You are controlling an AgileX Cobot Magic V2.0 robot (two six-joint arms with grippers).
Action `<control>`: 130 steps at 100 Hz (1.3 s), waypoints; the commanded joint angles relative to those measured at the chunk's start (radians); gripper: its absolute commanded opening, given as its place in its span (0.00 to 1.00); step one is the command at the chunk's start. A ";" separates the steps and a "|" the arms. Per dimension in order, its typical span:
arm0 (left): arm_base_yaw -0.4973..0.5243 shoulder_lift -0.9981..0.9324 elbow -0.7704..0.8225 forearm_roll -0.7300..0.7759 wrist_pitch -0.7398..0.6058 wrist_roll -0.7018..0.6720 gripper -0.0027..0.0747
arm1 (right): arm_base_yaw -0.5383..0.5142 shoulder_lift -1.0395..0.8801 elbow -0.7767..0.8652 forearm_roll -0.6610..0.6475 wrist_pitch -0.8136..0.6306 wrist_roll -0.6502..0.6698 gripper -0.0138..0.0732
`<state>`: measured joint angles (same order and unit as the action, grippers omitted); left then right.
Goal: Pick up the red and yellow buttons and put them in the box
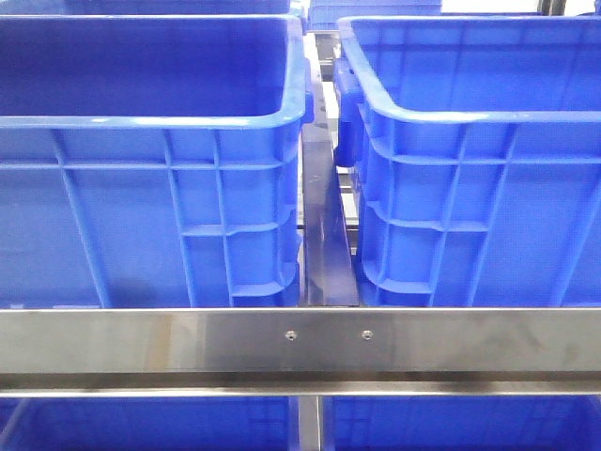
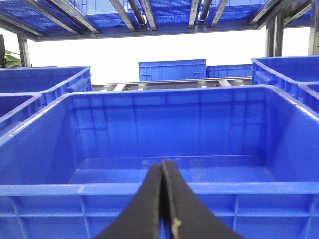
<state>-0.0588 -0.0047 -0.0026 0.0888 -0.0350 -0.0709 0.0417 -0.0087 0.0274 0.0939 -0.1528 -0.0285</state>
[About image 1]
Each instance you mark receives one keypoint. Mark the blue crate front left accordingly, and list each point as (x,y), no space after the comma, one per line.
(151,161)

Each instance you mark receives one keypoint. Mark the blue crate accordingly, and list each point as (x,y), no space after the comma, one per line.
(153,423)
(463,423)
(474,149)
(151,161)
(152,7)
(323,15)

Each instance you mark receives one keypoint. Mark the blue crate front right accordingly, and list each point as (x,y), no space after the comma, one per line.
(474,149)

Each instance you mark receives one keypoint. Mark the blue crate lower right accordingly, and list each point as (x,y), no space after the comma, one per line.
(463,423)

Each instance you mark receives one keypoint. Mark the blue crate rear right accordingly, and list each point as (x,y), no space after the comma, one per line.
(323,15)

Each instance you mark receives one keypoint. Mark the blue crate lower left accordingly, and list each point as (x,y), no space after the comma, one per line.
(153,423)

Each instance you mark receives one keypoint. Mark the blue crate rear left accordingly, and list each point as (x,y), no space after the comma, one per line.
(152,7)

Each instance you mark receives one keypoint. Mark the steel centre divider rail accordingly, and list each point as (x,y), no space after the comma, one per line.
(329,279)

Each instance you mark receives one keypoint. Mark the steel shelf front rail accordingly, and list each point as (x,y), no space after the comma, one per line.
(314,351)

